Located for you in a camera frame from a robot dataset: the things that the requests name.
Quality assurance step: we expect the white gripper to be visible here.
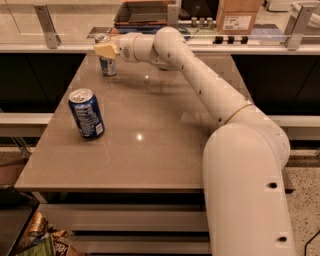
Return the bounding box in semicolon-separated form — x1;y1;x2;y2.
94;33;136;62

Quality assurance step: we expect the slim silver-blue Red Bull can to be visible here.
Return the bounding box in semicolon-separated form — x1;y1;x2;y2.
93;33;118;77

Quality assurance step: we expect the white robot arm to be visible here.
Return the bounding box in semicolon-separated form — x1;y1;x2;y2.
94;27;296;256

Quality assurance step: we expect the blue Pepsi soda can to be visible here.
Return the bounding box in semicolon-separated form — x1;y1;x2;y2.
68;88;105;139

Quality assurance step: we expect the dark tray stack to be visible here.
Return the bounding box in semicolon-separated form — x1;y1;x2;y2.
114;0;179;27

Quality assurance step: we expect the brown cardboard box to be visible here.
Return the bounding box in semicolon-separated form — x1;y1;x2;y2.
216;0;262;35

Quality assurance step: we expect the grey cabinet drawer unit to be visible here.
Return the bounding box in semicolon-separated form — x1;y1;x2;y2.
35;191;211;256

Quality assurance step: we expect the dark bin at left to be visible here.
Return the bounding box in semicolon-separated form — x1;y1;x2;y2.
0;185;38;256

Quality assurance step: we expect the snack bags pile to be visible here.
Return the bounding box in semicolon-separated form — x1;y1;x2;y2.
14;211;86;256

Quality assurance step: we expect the left metal glass bracket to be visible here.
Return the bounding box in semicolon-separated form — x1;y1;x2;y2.
34;5;61;49

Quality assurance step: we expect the metal glass bracket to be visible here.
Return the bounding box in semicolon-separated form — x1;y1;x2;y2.
286;5;315;51
34;5;61;49
167;4;179;27

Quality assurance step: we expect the middle metal glass bracket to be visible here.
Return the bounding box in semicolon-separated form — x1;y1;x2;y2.
167;4;179;27

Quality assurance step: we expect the right metal glass bracket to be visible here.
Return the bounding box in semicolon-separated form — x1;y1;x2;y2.
286;5;315;51

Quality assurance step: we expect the black cable on floor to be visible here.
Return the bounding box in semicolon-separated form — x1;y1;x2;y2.
303;229;320;256

